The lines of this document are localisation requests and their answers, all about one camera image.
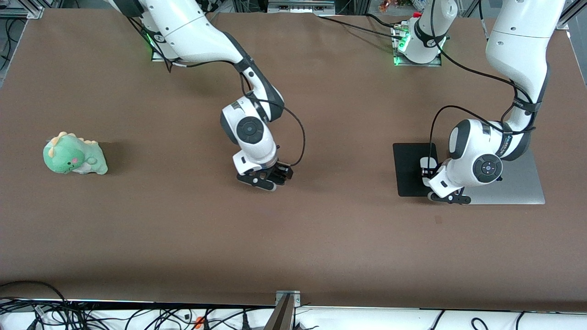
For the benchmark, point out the grey metal box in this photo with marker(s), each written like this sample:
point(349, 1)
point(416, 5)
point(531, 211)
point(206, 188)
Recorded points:
point(301, 6)

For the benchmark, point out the aluminium frame corner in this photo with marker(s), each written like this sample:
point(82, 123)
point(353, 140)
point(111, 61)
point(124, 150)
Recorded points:
point(568, 20)
point(20, 9)

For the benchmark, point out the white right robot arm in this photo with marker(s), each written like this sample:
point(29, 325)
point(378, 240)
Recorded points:
point(197, 32)

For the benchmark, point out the white computer mouse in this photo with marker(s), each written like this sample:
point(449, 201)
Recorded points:
point(429, 162)

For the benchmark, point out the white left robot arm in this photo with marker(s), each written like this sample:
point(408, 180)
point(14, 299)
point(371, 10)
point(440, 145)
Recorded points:
point(518, 41)

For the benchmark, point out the silver laptop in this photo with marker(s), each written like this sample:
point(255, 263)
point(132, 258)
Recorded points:
point(523, 188)

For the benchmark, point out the green dinosaur plush toy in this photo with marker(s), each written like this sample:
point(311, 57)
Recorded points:
point(73, 156)

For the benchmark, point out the black mouse pad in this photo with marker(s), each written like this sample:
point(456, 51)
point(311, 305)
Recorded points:
point(408, 169)

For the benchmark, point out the aluminium profile post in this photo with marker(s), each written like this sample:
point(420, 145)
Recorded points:
point(284, 311)

